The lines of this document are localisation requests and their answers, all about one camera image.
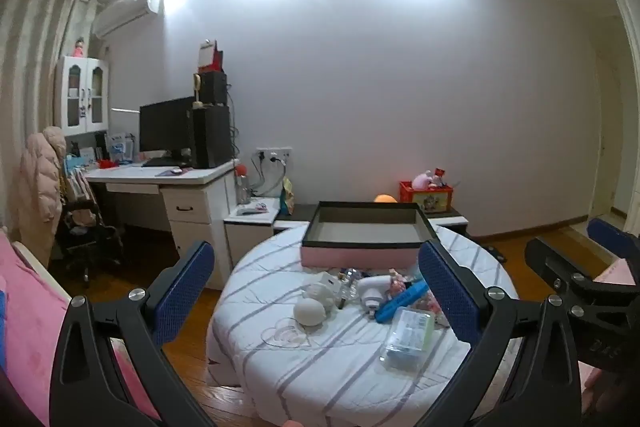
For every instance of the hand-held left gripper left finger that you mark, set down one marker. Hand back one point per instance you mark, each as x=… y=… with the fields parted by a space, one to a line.
x=185 y=287

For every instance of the small wooden figurine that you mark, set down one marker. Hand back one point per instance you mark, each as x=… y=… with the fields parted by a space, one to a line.
x=198 y=89

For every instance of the beige curtain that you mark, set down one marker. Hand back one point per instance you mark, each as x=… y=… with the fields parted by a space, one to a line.
x=30 y=72

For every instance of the low cabinet with dark top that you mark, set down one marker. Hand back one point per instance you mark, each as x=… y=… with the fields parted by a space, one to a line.
x=295 y=212

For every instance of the flat grey packet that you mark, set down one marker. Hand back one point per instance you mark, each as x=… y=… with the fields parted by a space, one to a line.
x=255 y=208

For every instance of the clear plastic mask box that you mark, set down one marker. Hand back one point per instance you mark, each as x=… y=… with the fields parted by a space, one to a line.
x=407 y=339

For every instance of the blue white package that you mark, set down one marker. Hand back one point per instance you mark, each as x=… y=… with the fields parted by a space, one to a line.
x=120 y=147

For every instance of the pink horned doll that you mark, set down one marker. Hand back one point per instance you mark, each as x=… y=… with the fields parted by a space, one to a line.
x=396 y=283

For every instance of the white desk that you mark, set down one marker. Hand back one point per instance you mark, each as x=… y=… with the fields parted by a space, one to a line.
x=195 y=207

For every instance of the small black figurine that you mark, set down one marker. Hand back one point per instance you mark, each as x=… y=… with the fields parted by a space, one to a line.
x=74 y=148

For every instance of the pink plush toy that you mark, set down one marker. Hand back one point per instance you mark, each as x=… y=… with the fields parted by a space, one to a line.
x=422 y=179

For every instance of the black keyboard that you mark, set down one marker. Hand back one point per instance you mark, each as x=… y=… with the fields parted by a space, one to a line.
x=160 y=162

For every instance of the white desk calendar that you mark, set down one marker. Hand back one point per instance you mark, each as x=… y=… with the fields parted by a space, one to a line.
x=206 y=54

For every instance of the pink quilt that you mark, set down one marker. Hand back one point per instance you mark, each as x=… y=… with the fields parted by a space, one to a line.
x=30 y=332

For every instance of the red printed crate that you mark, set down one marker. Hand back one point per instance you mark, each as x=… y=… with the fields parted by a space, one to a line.
x=430 y=199

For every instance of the white bunny figurine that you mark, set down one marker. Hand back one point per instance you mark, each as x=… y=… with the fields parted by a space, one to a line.
x=310 y=314

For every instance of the blue plastic bottle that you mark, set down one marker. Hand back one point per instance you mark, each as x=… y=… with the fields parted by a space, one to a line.
x=400 y=302

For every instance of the white wall outlet strip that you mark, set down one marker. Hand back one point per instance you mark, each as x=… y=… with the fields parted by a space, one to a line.
x=273 y=154

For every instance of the white air conditioner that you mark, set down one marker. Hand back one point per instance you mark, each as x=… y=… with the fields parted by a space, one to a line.
x=127 y=14

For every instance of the black office chair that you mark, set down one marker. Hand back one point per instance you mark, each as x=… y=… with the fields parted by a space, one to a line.
x=87 y=237

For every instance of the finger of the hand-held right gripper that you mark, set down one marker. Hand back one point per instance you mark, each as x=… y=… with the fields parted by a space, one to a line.
x=607 y=232
x=547 y=262

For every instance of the white bed frame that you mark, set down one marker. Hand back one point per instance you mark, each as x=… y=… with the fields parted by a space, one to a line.
x=40 y=269

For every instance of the black computer tower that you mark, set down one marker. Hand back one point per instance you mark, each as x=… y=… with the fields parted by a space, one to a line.
x=212 y=137

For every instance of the small pink doll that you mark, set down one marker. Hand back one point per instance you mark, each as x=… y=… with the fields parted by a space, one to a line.
x=78 y=48

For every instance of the black speaker box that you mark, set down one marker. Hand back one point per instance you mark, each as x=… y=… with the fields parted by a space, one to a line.
x=214 y=89

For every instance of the clear plastic bottle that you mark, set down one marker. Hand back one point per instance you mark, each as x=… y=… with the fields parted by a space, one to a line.
x=349 y=292

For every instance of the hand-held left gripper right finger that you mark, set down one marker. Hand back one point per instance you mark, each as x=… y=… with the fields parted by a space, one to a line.
x=445 y=292

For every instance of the white corner nightstand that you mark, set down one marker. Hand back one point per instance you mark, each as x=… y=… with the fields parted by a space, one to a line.
x=250 y=237

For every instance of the bottle with red cap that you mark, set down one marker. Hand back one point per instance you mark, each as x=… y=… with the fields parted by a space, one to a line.
x=242 y=184

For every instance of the white lamp bar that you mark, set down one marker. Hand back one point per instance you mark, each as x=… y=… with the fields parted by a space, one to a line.
x=125 y=110

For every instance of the yellow blue snack bag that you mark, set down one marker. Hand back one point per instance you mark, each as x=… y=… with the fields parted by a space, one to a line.
x=287 y=197

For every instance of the white door frame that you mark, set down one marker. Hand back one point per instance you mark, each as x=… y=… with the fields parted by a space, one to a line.
x=620 y=107

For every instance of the white handheld appliance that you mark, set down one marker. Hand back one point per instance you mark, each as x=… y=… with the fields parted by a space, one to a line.
x=372 y=289

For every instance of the black computer monitor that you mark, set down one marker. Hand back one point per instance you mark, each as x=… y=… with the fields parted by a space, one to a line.
x=165 y=124

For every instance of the pink storage box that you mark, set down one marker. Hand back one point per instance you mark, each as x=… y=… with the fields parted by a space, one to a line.
x=365 y=227

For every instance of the small red card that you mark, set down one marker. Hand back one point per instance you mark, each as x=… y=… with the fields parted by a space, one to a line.
x=440 y=174

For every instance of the white glass-door cabinet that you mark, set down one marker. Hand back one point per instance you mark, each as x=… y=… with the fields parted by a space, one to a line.
x=82 y=94

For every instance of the pink puffer jacket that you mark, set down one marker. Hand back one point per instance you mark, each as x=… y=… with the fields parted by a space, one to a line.
x=42 y=187

